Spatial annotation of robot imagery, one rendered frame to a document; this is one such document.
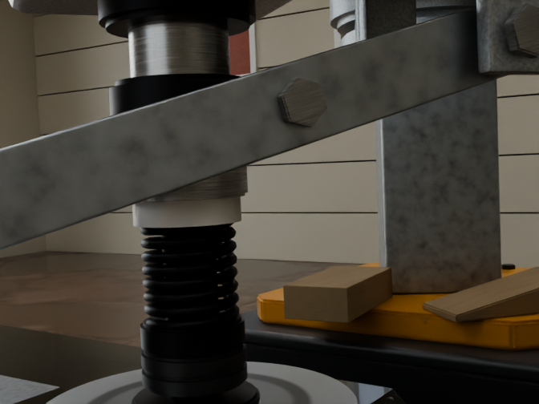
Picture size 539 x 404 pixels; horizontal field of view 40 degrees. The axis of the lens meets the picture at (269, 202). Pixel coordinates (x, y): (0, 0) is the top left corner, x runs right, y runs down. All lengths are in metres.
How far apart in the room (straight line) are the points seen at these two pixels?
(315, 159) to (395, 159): 6.13
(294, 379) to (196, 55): 0.24
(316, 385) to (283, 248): 7.09
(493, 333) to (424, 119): 0.38
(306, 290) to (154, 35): 0.66
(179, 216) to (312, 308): 0.63
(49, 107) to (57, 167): 9.39
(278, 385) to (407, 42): 0.25
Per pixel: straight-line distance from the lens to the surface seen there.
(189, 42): 0.46
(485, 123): 1.25
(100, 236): 9.23
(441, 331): 1.10
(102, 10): 0.47
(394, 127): 1.24
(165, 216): 0.45
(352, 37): 1.27
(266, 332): 1.19
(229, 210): 0.46
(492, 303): 1.07
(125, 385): 0.56
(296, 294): 1.07
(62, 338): 0.86
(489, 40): 0.49
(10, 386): 0.70
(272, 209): 7.64
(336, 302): 1.05
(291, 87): 0.43
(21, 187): 0.41
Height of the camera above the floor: 1.01
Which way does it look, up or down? 3 degrees down
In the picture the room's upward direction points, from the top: 2 degrees counter-clockwise
